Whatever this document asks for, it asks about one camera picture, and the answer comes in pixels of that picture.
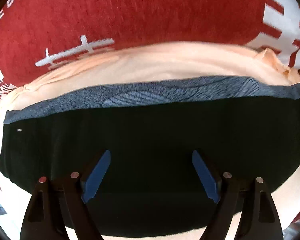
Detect peach fabric sheet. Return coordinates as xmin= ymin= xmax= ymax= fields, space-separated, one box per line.
xmin=0 ymin=42 xmax=300 ymax=239

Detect red blanket white characters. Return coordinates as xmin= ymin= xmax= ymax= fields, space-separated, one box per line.
xmin=0 ymin=0 xmax=300 ymax=190

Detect black pants blue patterned waistband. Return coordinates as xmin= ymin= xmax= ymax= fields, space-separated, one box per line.
xmin=0 ymin=76 xmax=300 ymax=238

